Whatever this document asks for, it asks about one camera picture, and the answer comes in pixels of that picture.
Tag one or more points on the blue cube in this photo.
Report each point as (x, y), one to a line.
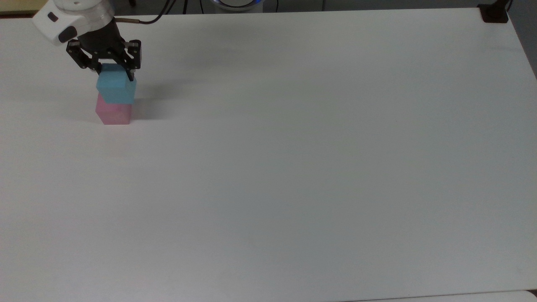
(116, 87)

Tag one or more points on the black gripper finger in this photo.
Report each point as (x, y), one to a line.
(82, 56)
(133, 56)

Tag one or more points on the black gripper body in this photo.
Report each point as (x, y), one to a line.
(100, 40)

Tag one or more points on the pink cube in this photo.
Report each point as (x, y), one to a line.
(112, 114)

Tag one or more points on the black table clamp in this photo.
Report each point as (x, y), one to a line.
(494, 13)

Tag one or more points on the yellow side table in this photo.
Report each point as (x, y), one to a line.
(16, 5)

